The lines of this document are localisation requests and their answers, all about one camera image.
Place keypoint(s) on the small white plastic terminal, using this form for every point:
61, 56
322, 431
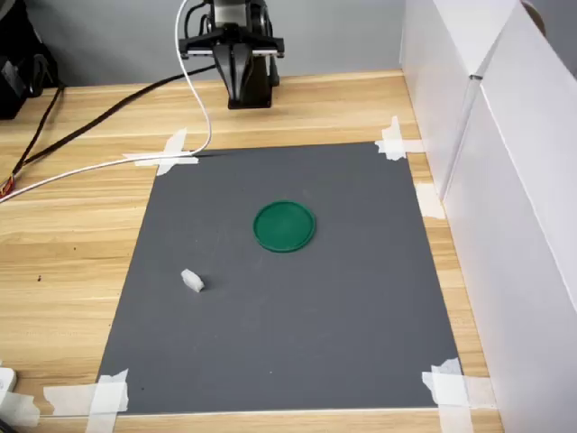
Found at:
192, 279

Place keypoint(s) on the round green lid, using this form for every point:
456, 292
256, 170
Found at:
284, 227

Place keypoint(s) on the white tape piece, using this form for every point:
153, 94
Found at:
451, 392
173, 153
106, 397
428, 200
394, 144

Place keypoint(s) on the black equipment bag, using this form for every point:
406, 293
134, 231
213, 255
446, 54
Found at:
22, 58

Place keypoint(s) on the red and yellow connector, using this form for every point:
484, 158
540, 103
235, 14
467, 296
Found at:
6, 187

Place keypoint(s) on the dark grey mat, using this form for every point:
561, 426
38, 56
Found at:
279, 325

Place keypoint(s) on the tall white partition box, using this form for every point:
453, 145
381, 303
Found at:
532, 203

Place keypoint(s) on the crumpled white tape scrap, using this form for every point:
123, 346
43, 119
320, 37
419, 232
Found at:
18, 408

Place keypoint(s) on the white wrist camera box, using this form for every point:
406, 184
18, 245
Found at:
230, 11

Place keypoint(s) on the small white bracket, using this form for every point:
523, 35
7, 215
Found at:
6, 381

